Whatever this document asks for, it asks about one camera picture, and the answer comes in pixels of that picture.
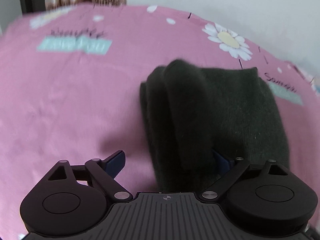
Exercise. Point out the dark green knit garment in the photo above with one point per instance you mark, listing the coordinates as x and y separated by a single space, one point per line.
191 115

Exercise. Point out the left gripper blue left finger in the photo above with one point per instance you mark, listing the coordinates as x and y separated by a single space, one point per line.
102 174

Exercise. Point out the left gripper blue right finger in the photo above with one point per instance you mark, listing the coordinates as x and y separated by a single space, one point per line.
230 173

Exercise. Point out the pink floral bed sheet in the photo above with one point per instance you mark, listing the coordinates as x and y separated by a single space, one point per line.
70 83

